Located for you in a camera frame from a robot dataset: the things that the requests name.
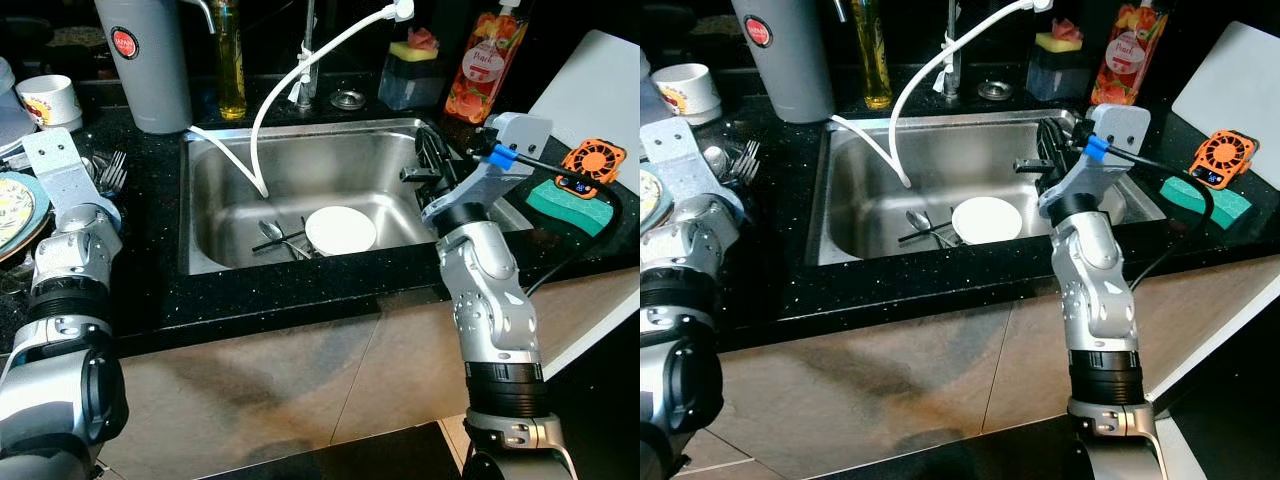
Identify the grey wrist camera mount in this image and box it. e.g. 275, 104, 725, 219
640, 117, 748, 223
1040, 102, 1152, 217
22, 127, 124, 229
423, 111, 554, 227

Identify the white stacked plastic container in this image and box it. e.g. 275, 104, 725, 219
0, 55, 43, 159
640, 50, 669, 126

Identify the dark metal faucet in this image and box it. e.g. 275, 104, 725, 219
935, 0, 969, 101
294, 0, 322, 109

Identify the white cutting board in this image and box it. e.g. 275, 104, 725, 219
1170, 20, 1280, 166
527, 28, 641, 181

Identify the olive oil glass bottle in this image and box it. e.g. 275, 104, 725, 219
852, 0, 895, 112
214, 0, 249, 122

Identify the orange handheld fan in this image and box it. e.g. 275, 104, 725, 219
1190, 130, 1259, 190
558, 138, 628, 199

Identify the small white dish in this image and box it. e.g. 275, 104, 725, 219
305, 205, 379, 257
952, 197, 1025, 247

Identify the beige kitchen cabinet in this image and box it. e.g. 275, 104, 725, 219
700, 255, 1280, 471
95, 265, 641, 480

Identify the blue rimmed plate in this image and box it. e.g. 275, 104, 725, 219
0, 170, 51, 263
640, 165, 671, 233

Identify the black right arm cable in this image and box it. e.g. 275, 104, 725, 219
1083, 133, 1217, 293
485, 143, 626, 298

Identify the white faucet hose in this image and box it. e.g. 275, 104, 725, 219
828, 0, 1057, 191
187, 0, 417, 199

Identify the green sponge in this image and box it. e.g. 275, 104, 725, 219
1160, 175, 1254, 230
525, 178, 616, 239

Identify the dark sponge holder box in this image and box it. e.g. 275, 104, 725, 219
1025, 47, 1095, 102
378, 55, 449, 112

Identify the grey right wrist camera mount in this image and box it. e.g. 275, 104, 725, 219
423, 111, 554, 227
1040, 102, 1152, 217

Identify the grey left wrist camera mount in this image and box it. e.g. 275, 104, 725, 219
22, 127, 124, 229
640, 117, 748, 223

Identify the stainless steel sink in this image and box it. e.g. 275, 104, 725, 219
805, 108, 1168, 268
178, 118, 533, 278

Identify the peach dish soap bottle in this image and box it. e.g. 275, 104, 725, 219
444, 0, 533, 126
1090, 0, 1171, 107

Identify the tall grey bottle red logo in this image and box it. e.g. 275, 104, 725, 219
93, 0, 194, 135
730, 0, 837, 125

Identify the white printed cup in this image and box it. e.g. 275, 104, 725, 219
650, 63, 724, 120
15, 75, 85, 132

